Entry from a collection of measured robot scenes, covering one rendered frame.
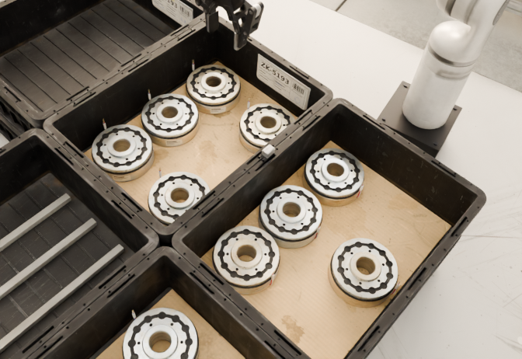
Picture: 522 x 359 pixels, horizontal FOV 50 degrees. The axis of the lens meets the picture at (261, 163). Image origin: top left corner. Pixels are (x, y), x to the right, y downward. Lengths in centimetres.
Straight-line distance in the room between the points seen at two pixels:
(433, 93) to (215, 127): 41
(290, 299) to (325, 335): 7
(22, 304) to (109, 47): 56
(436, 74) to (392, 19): 166
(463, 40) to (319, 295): 48
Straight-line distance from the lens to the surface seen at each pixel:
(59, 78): 117
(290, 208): 93
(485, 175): 127
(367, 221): 96
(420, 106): 112
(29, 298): 91
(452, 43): 102
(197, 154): 101
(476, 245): 116
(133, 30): 125
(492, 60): 268
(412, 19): 275
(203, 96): 106
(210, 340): 85
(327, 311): 87
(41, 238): 96
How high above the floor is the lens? 163
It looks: 53 degrees down
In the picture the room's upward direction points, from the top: 6 degrees clockwise
